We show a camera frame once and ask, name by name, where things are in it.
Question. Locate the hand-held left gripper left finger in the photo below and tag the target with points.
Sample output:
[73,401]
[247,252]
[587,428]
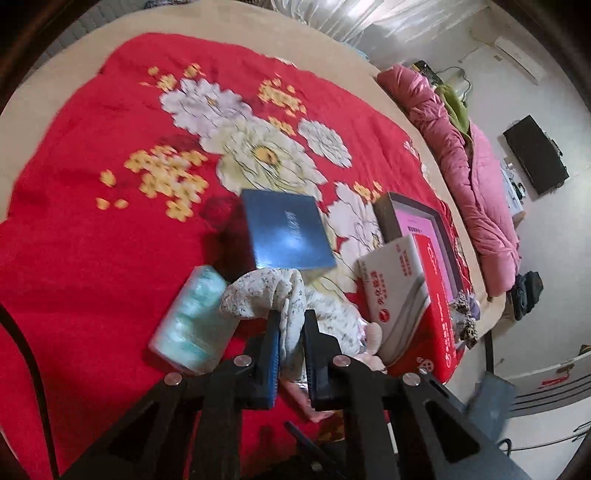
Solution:
[272,350]

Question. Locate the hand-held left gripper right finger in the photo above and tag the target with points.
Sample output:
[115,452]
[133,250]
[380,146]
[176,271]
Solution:
[314,355]

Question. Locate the white floral cloth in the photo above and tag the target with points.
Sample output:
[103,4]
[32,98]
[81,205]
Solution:
[258,290]

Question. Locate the grey box tray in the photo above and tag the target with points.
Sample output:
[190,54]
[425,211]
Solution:
[385,217]

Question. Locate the leopard print scrunchie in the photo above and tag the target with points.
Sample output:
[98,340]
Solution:
[468,330]

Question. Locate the purple cloth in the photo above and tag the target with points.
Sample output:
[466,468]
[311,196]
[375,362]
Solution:
[475,307]

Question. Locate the pink cloth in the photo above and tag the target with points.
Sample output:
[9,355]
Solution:
[373,339]

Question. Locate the mint green tissue pack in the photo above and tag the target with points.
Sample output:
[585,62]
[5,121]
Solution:
[194,318]

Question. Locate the red and white tissue box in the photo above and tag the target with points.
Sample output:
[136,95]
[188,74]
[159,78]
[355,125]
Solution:
[392,286]

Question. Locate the dark blue square box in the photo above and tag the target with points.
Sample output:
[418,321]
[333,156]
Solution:
[286,226]

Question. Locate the pink and blue book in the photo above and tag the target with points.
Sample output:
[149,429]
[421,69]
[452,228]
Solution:
[415,221]

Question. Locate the grey plastic object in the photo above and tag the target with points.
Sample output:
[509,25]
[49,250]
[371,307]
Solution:
[494,399]

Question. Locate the red floral blanket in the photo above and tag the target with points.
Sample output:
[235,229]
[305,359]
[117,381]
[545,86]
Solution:
[92,254]

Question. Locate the dark clothes pile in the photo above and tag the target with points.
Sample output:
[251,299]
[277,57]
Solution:
[526,293]

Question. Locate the pink quilt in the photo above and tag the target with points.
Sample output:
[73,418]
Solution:
[480,198]

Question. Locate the white cabinet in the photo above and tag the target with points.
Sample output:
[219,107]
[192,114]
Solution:
[512,198]

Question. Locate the green cloth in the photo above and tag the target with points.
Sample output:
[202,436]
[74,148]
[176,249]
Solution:
[455,110]

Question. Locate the beige bed sheet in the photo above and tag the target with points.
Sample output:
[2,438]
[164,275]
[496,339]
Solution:
[323,60]

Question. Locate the black television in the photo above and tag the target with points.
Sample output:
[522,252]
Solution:
[535,157]

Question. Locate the white curtain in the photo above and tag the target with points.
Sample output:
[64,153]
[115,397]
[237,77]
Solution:
[346,23]

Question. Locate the white air conditioner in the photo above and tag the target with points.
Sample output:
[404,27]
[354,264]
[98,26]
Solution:
[519,57]

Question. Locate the grey quilted cover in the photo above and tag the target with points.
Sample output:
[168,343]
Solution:
[78,27]

